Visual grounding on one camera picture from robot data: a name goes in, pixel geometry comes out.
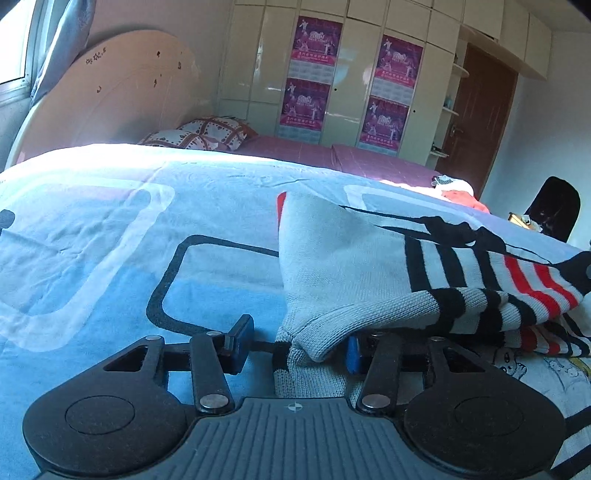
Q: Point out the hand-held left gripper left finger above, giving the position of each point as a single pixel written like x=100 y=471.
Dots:
x=240 y=345

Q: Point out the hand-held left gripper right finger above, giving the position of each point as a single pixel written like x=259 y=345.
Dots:
x=353 y=354

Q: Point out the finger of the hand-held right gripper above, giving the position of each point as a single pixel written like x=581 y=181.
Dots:
x=579 y=272

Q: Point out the striped knit sweater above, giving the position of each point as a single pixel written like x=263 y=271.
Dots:
x=351 y=258

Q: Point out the black chair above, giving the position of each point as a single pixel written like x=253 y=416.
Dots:
x=554 y=207

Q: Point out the small yellow object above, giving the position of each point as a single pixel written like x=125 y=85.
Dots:
x=521 y=220

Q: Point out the white cartoon print cloth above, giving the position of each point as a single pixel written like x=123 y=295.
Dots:
x=531 y=385

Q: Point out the red and white cloth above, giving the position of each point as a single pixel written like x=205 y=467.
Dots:
x=461 y=194

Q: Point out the blue printed blanket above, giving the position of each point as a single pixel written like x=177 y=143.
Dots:
x=115 y=240

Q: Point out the brown wooden door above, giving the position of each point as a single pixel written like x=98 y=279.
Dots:
x=485 y=120

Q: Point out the pink bed sheet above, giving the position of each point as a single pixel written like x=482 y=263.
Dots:
x=323 y=154

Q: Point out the patterned pillow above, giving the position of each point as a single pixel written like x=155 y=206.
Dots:
x=203 y=134

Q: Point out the white corner shelf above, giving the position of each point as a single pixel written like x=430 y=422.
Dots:
x=455 y=92

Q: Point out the cream wardrobe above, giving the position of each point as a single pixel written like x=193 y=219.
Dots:
x=355 y=83

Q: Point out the beige curved headboard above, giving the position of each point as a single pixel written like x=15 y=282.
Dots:
x=120 y=97

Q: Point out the blue curtain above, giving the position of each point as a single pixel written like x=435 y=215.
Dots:
x=57 y=50

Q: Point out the window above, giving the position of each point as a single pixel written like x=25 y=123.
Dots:
x=14 y=41

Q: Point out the purple wall poster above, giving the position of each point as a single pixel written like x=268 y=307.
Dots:
x=384 y=124
x=304 y=108
x=316 y=48
x=398 y=67

